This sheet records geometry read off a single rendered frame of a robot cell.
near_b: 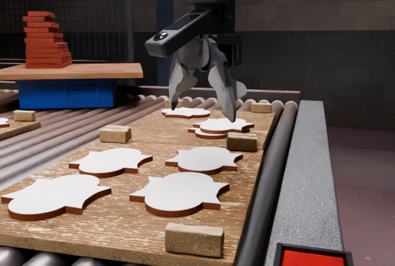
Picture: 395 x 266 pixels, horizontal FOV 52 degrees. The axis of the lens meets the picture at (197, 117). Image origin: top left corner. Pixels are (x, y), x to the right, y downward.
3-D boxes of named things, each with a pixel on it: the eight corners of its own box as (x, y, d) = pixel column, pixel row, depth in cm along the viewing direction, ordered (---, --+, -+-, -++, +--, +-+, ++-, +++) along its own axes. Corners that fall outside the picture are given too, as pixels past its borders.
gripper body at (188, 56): (243, 69, 69) (244, -4, 66) (207, 73, 63) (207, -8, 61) (211, 67, 74) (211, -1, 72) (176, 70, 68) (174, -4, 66)
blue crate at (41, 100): (119, 95, 164) (117, 70, 162) (115, 107, 134) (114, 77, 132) (39, 96, 159) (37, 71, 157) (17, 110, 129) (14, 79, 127)
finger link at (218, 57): (238, 81, 62) (214, 34, 64) (231, 82, 61) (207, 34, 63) (220, 96, 65) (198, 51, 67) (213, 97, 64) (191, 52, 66)
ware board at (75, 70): (140, 67, 179) (140, 63, 179) (143, 77, 131) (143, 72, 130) (22, 68, 172) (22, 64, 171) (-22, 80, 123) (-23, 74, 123)
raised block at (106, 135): (129, 142, 84) (129, 129, 84) (126, 143, 82) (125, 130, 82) (103, 140, 85) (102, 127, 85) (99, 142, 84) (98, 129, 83)
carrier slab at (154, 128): (275, 117, 117) (275, 112, 117) (261, 157, 78) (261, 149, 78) (162, 112, 126) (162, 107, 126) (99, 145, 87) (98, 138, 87)
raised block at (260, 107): (271, 112, 117) (272, 103, 117) (271, 113, 116) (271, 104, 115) (251, 111, 119) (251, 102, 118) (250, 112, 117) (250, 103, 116)
